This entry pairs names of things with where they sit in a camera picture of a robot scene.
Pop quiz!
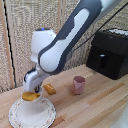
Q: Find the white floral rim plate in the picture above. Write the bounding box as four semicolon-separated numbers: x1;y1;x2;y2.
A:
8;95;57;128

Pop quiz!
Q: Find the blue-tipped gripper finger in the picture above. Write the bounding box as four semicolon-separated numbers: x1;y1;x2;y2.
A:
35;85;42;93

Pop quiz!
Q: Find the wooden post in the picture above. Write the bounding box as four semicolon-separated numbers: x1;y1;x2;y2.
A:
0;0;16;90

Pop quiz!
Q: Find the pink cup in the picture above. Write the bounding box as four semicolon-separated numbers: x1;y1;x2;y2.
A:
71;75;87;96

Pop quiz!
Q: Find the white item atop black box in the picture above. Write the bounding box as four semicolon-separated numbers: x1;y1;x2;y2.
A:
108;28;128;37

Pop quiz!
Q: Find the black cable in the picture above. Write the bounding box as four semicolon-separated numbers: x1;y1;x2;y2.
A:
72;3;128;53

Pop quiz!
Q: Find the black toaster box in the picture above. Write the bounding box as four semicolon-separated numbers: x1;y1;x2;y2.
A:
85;29;128;81

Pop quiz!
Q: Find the yellow bread piece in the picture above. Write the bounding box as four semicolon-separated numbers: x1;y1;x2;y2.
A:
43;83;57;96

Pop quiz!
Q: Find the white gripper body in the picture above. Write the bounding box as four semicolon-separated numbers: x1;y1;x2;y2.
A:
22;67;51;93

